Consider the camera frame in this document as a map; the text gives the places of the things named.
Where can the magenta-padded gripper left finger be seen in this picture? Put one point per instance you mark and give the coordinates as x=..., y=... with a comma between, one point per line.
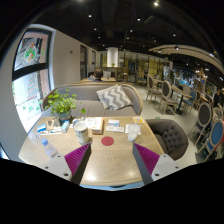
x=77, y=158

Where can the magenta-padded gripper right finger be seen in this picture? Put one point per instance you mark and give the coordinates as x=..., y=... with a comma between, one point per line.
x=147, y=158

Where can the clear blue-capped water bottle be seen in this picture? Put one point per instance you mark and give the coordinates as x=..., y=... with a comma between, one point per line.
x=50, y=149

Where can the white mug with black print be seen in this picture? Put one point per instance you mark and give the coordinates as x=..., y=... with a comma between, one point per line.
x=81, y=132

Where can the clear plastic cup with straw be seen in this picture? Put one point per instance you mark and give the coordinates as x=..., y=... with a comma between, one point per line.
x=133, y=133

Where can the grey tufted armchair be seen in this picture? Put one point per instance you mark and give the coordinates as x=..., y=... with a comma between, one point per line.
x=170, y=136

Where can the small light blue box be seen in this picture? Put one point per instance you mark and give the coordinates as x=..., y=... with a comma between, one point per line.
x=65, y=126

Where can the flat round red coaster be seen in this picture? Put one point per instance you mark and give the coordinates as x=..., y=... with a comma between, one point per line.
x=107, y=141

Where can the white paper napkin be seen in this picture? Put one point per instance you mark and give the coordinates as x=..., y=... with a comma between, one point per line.
x=128, y=127

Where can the long white tube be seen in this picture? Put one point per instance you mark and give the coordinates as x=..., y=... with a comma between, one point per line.
x=50, y=132

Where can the white orange menu box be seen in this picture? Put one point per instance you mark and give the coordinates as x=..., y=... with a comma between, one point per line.
x=95, y=125

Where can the yellow table sticker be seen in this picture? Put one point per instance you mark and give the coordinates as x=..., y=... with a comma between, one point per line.
x=138, y=120

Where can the brown paper card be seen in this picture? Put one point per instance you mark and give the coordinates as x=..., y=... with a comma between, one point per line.
x=53, y=123

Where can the silver blister pill pack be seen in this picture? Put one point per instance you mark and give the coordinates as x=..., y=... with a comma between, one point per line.
x=38, y=136

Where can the blue white flat box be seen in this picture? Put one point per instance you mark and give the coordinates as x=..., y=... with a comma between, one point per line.
x=41, y=128

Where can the green potted plant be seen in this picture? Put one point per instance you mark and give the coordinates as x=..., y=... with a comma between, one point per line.
x=61, y=103

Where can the grey curved sofa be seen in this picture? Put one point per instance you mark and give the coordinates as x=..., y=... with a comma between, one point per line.
x=87, y=95

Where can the grey white chevron pillow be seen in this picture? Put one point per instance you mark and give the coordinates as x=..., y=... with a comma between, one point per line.
x=114, y=97

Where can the group of dining chairs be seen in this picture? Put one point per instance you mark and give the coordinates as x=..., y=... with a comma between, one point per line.
x=203, y=116

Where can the person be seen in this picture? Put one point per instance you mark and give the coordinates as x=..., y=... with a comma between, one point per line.
x=97, y=75

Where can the window with festive stickers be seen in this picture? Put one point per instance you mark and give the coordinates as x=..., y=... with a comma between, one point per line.
x=30, y=83

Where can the group of ceiling spotlights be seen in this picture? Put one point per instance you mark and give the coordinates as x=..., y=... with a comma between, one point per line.
x=156, y=3

